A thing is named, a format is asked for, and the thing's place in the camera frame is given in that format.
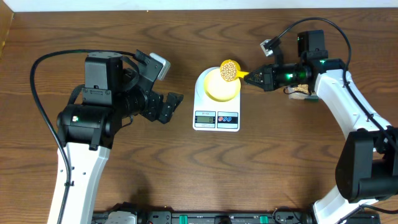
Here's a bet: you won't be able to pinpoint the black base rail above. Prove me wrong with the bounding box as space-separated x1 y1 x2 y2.
91 202 382 224

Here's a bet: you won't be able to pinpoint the white digital kitchen scale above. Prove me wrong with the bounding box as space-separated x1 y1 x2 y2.
192 67 241 132

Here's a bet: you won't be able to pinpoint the black right camera cable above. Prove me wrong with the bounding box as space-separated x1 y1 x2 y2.
269 17 398 150

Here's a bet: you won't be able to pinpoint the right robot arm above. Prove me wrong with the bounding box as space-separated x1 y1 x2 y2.
244 30 397 223

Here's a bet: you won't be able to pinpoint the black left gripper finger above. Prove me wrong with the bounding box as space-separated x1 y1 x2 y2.
157 104 174 124
164 92 184 114

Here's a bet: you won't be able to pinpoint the soybeans pile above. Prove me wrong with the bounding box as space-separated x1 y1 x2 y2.
293 85 309 94

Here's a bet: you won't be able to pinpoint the soybeans in scoop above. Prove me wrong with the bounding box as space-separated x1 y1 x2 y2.
220 60 237 82

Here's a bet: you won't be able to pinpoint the clear plastic container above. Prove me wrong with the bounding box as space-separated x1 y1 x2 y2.
287 86 318 100

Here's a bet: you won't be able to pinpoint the yellow plastic measuring scoop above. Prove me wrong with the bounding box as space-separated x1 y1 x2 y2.
220 60 249 82

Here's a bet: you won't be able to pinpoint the black camera cable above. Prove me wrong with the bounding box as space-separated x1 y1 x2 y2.
269 17 398 150
29 49 137 224

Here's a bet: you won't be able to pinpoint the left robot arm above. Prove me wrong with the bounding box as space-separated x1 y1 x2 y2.
48 51 183 223

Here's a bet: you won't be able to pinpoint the black left camera cable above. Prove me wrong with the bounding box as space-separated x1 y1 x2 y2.
29 49 137 224

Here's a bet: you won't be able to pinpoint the green tape label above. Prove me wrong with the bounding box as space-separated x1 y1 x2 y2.
304 98 319 102

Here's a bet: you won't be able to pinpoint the pale yellow bowl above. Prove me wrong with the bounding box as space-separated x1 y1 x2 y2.
204 68 241 102

